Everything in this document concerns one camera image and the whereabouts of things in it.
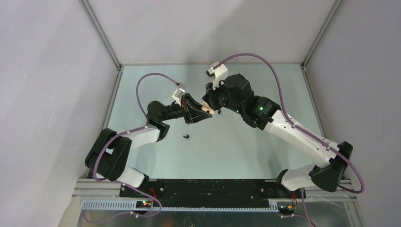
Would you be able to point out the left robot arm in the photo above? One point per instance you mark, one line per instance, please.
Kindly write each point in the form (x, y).
(109, 153)

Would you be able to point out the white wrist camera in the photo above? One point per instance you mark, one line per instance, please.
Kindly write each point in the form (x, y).
(218, 72)
(178, 93)

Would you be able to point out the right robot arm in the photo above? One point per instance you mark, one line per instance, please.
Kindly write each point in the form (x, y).
(328, 164)

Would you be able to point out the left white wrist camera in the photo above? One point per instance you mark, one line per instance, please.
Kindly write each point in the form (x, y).
(178, 93)

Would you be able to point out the aluminium frame rail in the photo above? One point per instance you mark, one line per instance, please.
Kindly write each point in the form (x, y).
(115, 196)

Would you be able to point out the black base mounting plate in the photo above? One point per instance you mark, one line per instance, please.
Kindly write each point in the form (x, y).
(217, 194)

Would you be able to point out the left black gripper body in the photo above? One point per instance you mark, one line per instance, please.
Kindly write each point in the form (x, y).
(174, 111)

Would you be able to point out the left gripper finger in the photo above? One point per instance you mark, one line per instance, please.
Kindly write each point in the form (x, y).
(191, 103)
(198, 117)

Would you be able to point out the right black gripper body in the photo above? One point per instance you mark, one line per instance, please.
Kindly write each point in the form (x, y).
(218, 98)

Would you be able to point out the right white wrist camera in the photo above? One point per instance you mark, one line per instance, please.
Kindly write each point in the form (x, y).
(218, 72)

